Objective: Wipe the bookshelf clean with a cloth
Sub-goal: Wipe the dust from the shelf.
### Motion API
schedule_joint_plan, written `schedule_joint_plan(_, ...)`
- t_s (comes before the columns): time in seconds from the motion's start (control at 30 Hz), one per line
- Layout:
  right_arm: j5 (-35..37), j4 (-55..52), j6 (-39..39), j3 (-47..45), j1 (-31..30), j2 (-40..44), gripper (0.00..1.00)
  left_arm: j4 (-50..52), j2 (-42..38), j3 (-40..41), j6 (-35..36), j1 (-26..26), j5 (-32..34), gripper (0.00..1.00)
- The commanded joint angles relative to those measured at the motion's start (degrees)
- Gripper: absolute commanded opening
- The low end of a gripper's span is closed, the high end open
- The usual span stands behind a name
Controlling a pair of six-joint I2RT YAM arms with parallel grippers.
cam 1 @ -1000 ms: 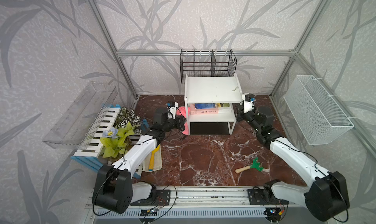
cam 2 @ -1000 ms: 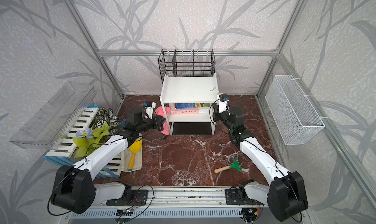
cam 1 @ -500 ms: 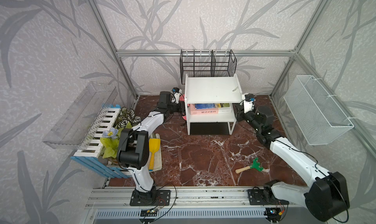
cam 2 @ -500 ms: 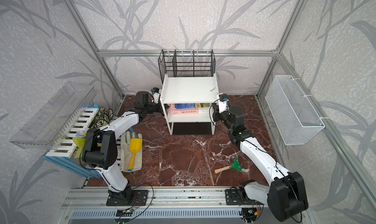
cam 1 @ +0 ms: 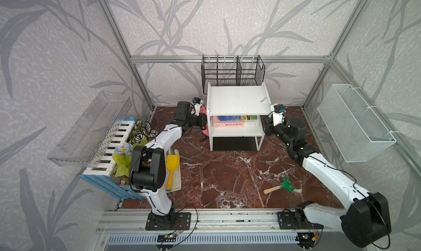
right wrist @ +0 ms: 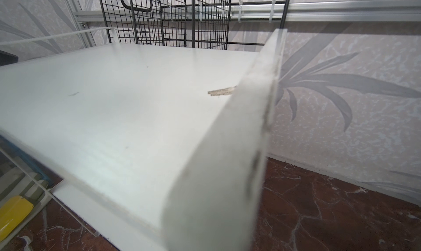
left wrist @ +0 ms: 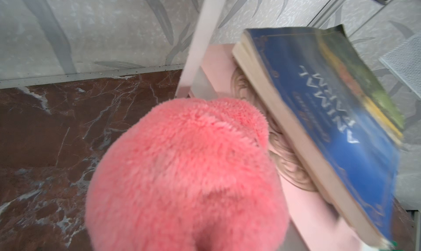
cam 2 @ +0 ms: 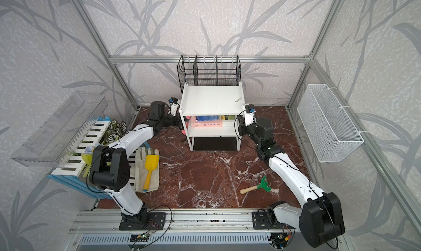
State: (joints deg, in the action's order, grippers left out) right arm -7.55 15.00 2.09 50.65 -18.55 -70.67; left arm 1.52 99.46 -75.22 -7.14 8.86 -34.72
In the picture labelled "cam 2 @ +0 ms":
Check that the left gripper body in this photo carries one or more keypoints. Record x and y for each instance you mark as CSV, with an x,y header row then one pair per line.
x,y
169,120

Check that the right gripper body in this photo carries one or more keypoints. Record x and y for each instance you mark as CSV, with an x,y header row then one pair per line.
x,y
244,130

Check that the white two-tier bookshelf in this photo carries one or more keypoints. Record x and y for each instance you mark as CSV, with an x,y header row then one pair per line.
x,y
211,101

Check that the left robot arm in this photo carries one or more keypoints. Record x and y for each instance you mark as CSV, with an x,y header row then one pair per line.
x,y
110,170

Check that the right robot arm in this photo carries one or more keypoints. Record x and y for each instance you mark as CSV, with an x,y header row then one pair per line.
x,y
319,216

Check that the blue book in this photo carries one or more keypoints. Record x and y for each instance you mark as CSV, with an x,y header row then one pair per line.
x,y
207,118

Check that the yellow toy shovel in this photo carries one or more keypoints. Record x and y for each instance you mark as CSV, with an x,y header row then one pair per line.
x,y
151,163

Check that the green toy rake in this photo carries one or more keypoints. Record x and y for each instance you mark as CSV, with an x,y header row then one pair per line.
x,y
262,185

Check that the green artificial plant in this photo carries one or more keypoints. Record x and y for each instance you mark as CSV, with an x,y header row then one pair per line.
x,y
87,158

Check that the blue white picket crate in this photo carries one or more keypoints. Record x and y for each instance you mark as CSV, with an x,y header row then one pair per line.
x,y
71,174

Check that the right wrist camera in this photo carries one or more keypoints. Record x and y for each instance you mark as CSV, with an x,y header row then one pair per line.
x,y
249,115

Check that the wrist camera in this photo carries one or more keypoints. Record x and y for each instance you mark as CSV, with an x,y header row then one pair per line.
x,y
249,115
174,106

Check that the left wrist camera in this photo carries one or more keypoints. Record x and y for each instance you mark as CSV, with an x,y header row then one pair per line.
x,y
174,106

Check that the black wire basket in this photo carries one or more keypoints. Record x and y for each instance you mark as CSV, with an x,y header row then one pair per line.
x,y
201,71

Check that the white wire basket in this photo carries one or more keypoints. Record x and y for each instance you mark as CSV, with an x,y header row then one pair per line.
x,y
331,132

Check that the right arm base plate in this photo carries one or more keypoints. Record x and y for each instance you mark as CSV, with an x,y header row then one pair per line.
x,y
266,220

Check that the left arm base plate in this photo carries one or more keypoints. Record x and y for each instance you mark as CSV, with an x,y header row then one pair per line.
x,y
143,221

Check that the clear plastic wall shelf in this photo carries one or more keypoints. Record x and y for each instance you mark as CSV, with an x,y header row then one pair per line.
x,y
58,138

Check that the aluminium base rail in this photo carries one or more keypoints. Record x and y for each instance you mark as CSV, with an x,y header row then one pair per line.
x,y
187,220

